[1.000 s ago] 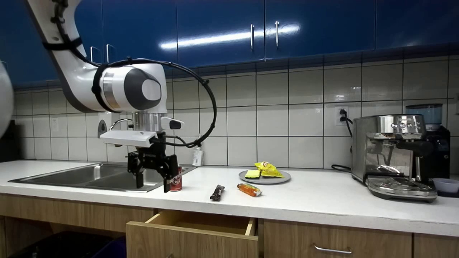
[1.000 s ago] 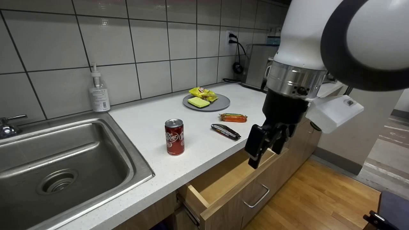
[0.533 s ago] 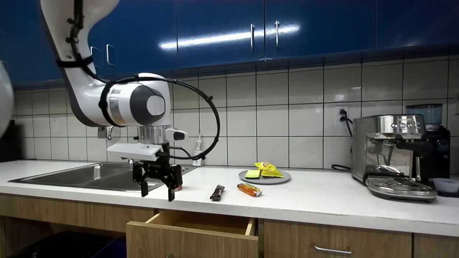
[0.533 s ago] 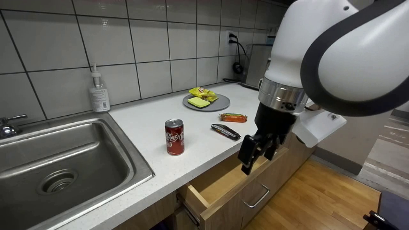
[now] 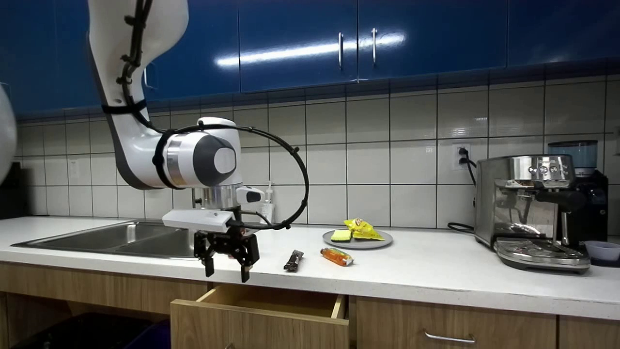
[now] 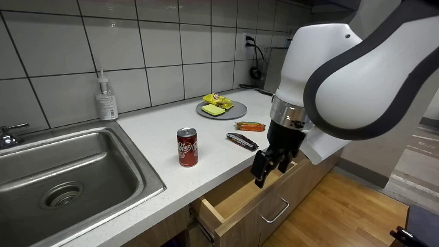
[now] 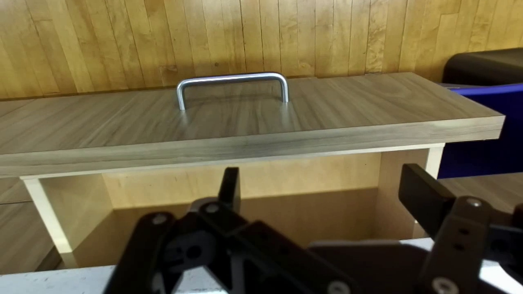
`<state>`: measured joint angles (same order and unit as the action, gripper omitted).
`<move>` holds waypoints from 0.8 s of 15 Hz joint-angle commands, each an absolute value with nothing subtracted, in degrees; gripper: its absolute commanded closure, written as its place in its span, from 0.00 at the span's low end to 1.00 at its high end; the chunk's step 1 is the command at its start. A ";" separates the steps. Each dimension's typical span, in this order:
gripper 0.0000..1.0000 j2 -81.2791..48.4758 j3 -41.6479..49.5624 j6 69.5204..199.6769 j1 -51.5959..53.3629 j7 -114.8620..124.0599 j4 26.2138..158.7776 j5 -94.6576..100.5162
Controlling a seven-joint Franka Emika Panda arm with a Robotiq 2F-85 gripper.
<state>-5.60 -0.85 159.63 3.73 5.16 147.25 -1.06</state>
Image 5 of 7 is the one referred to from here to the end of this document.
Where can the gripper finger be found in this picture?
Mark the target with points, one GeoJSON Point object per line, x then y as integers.
{"type": "Point", "coordinates": [208, 259]}
{"type": "Point", "coordinates": [248, 261]}

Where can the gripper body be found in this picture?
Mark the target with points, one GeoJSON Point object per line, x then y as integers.
{"type": "Point", "coordinates": [228, 241]}

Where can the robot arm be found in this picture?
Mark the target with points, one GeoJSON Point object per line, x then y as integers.
{"type": "Point", "coordinates": [140, 145]}

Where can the dark brown snack bar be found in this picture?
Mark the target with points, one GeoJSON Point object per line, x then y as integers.
{"type": "Point", "coordinates": [293, 261]}

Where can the clear soap pump bottle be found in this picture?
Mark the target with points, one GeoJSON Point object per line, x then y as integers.
{"type": "Point", "coordinates": [267, 208]}

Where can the open wooden drawer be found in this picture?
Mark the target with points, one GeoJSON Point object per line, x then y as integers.
{"type": "Point", "coordinates": [256, 325]}

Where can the orange snack packet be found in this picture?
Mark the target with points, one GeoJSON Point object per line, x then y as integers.
{"type": "Point", "coordinates": [336, 256]}

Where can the steel sink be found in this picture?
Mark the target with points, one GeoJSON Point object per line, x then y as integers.
{"type": "Point", "coordinates": [116, 237]}

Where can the yellow-green sponge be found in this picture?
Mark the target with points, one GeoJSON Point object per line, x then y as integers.
{"type": "Point", "coordinates": [341, 235]}

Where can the grey round plate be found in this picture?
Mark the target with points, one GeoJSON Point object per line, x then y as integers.
{"type": "Point", "coordinates": [363, 243]}

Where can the yellow chip bag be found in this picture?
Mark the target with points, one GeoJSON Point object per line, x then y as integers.
{"type": "Point", "coordinates": [364, 230]}

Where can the black bin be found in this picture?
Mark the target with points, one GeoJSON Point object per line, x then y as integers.
{"type": "Point", "coordinates": [82, 332]}

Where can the blue cabinet door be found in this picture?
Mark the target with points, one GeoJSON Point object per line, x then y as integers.
{"type": "Point", "coordinates": [290, 29]}
{"type": "Point", "coordinates": [208, 58]}
{"type": "Point", "coordinates": [562, 29]}
{"type": "Point", "coordinates": [436, 34]}

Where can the black appliance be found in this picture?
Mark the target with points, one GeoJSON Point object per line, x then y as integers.
{"type": "Point", "coordinates": [12, 194]}

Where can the steel espresso machine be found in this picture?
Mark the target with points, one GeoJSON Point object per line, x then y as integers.
{"type": "Point", "coordinates": [518, 208]}

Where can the blue upper cabinet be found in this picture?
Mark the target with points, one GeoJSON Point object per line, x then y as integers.
{"type": "Point", "coordinates": [436, 34]}

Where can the black coffee grinder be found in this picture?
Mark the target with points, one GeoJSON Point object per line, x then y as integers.
{"type": "Point", "coordinates": [588, 194]}

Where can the small translucent bowl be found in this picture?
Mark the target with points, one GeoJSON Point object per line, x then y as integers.
{"type": "Point", "coordinates": [603, 249]}

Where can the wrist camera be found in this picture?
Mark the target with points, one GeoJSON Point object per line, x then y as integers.
{"type": "Point", "coordinates": [196, 219]}

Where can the white switch plate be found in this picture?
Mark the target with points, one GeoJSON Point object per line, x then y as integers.
{"type": "Point", "coordinates": [73, 168]}

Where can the white wall socket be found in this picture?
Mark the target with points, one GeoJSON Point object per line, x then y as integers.
{"type": "Point", "coordinates": [457, 162]}

